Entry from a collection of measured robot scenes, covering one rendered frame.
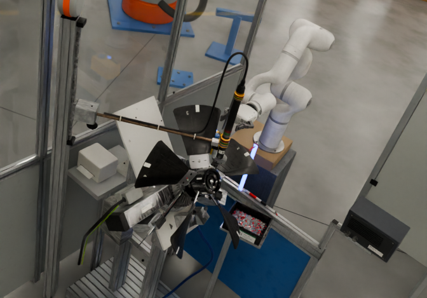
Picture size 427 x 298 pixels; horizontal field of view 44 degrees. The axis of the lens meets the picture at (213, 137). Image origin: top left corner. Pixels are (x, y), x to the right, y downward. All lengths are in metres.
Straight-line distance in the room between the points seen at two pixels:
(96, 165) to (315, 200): 2.24
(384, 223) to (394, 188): 1.67
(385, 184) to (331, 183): 0.64
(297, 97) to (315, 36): 0.42
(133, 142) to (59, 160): 0.36
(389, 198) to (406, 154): 0.41
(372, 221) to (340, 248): 1.66
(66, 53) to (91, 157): 0.72
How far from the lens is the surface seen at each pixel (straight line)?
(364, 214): 2.51
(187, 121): 2.40
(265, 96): 2.46
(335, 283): 3.89
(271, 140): 2.99
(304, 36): 2.46
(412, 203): 4.17
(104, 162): 2.70
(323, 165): 4.82
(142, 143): 2.45
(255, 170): 2.59
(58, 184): 2.63
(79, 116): 2.34
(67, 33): 2.15
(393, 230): 2.51
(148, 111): 2.50
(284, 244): 2.92
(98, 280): 3.33
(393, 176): 4.13
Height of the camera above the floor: 2.76
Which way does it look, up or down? 36 degrees down
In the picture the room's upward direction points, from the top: 16 degrees clockwise
